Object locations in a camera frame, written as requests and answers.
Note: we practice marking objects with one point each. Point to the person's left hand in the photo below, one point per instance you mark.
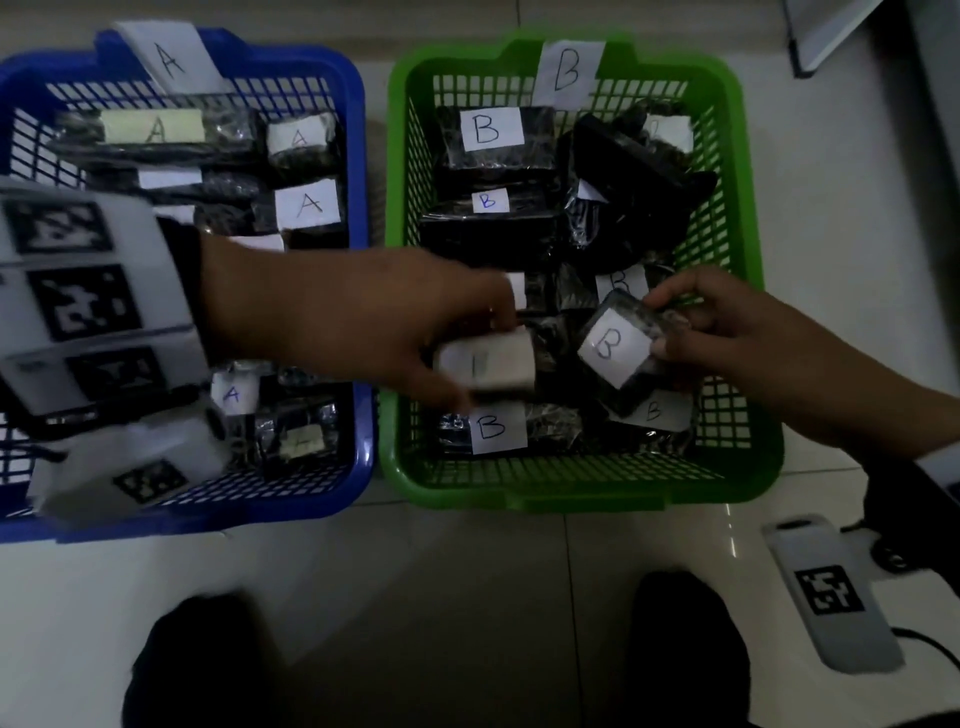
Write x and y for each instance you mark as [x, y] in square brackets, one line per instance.
[337, 315]

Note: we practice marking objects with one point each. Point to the person's right hand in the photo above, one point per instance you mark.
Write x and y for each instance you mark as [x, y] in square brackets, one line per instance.
[787, 360]

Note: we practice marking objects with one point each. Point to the black item packet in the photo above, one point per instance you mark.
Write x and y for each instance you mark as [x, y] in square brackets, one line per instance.
[611, 345]
[495, 364]

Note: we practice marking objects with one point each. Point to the blue plastic mesh basket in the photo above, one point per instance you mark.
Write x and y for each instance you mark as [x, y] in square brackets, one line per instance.
[352, 150]

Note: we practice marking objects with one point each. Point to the green plastic mesh basket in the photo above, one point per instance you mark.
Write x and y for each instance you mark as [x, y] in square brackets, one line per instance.
[585, 491]

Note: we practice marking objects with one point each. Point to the person's dark trouser leg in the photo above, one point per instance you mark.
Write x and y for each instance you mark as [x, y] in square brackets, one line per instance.
[202, 660]
[686, 652]

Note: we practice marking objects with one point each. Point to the black wristband with markers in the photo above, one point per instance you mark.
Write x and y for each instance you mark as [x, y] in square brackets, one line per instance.
[915, 510]
[82, 300]

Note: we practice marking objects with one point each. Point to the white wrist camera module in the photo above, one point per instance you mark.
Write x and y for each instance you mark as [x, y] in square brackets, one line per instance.
[127, 472]
[832, 592]

